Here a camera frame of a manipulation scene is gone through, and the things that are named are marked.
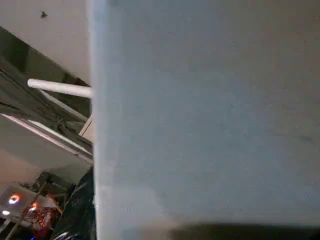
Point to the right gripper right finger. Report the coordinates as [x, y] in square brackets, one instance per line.
[250, 232]

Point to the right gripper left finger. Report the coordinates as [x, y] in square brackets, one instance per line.
[77, 212]

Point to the red patterned object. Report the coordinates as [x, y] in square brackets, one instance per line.
[41, 222]

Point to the grey curtain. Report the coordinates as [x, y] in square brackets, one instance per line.
[25, 75]

